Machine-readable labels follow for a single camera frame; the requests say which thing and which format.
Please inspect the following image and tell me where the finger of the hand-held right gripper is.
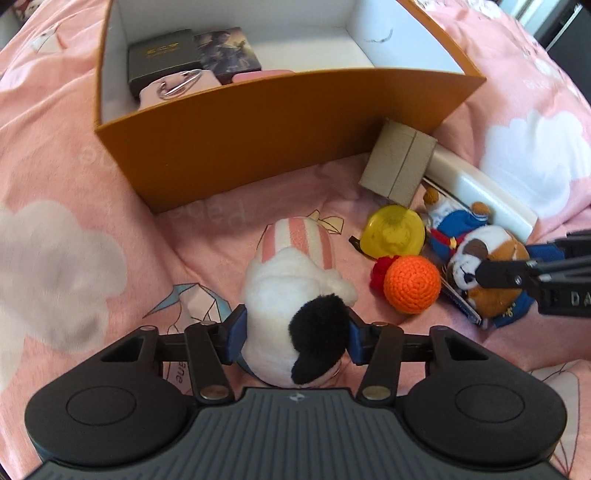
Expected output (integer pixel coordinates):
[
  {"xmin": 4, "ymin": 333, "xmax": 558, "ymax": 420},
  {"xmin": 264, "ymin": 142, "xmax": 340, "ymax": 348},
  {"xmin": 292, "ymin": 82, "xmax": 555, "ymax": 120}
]
[
  {"xmin": 527, "ymin": 234, "xmax": 591, "ymax": 274},
  {"xmin": 475, "ymin": 258, "xmax": 546, "ymax": 290}
]

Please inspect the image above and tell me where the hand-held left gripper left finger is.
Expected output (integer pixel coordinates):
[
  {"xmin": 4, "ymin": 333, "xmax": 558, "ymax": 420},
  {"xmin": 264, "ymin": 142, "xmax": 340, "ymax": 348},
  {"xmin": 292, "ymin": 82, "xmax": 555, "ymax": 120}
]
[{"xmin": 88, "ymin": 305, "xmax": 250, "ymax": 403}]

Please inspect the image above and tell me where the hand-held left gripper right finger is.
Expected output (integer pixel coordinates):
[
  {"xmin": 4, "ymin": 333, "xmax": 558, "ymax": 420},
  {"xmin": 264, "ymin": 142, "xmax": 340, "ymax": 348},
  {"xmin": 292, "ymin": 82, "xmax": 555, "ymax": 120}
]
[{"xmin": 346, "ymin": 306, "xmax": 503, "ymax": 401}]

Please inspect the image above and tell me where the bear plush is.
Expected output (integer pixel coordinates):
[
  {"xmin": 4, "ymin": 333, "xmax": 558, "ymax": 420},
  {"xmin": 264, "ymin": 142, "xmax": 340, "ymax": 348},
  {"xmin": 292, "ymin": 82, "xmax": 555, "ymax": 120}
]
[{"xmin": 423, "ymin": 186, "xmax": 567, "ymax": 330}]

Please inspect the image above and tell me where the white plush with black ear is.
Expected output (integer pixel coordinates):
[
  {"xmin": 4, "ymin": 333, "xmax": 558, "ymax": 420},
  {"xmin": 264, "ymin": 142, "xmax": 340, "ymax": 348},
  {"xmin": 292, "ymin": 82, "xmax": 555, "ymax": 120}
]
[{"xmin": 242, "ymin": 217, "xmax": 359, "ymax": 388}]

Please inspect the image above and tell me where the orange and red crochet charm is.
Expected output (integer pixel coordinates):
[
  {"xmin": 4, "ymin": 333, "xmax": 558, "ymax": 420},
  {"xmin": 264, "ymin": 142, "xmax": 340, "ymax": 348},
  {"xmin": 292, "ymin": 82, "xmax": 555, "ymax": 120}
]
[{"xmin": 369, "ymin": 253, "xmax": 443, "ymax": 315}]

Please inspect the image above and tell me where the long white box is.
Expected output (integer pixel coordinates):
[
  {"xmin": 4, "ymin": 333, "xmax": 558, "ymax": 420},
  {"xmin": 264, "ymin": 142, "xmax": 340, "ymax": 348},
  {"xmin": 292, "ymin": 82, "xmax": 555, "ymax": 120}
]
[{"xmin": 424, "ymin": 146, "xmax": 539, "ymax": 241}]

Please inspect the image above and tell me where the small brown cardboard box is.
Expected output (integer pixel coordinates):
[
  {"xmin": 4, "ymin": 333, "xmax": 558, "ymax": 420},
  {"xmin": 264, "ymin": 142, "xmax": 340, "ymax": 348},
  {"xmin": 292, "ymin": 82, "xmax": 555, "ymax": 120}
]
[{"xmin": 359, "ymin": 118, "xmax": 438, "ymax": 209}]

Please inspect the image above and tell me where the orange cardboard box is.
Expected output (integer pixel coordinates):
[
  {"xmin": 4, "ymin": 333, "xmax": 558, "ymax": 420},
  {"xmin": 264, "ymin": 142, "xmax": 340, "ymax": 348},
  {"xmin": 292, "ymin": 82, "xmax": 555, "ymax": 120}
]
[{"xmin": 93, "ymin": 0, "xmax": 488, "ymax": 215}]

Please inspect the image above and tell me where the pink pouch with carabiner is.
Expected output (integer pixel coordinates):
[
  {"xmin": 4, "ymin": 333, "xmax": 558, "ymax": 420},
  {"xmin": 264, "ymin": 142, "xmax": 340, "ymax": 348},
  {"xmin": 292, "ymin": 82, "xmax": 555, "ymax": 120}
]
[{"xmin": 137, "ymin": 68, "xmax": 223, "ymax": 113}]

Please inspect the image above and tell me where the pink wallet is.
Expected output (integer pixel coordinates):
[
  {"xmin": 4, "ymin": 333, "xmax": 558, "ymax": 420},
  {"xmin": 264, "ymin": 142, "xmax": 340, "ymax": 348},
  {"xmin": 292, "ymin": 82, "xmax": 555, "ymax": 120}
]
[{"xmin": 230, "ymin": 69, "xmax": 295, "ymax": 85}]

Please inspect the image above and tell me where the dark photo card box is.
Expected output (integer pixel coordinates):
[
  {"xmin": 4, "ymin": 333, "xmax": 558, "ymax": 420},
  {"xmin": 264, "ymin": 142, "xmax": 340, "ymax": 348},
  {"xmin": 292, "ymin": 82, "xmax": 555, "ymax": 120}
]
[{"xmin": 193, "ymin": 26, "xmax": 265, "ymax": 86}]

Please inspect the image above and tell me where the black gift box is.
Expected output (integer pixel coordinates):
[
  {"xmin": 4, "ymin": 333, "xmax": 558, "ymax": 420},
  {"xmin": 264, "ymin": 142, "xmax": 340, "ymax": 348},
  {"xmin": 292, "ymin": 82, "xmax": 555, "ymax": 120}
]
[{"xmin": 128, "ymin": 28, "xmax": 202, "ymax": 94}]

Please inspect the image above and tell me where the pink cloud print duvet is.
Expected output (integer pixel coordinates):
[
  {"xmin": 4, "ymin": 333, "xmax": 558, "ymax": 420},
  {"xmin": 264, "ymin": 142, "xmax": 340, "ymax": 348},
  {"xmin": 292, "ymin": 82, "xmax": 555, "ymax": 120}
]
[{"xmin": 0, "ymin": 0, "xmax": 591, "ymax": 480}]

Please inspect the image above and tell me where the dark wardrobe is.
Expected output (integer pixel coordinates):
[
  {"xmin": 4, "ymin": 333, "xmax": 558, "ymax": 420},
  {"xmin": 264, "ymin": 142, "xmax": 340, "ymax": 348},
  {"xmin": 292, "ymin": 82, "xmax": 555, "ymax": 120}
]
[{"xmin": 532, "ymin": 0, "xmax": 591, "ymax": 52}]

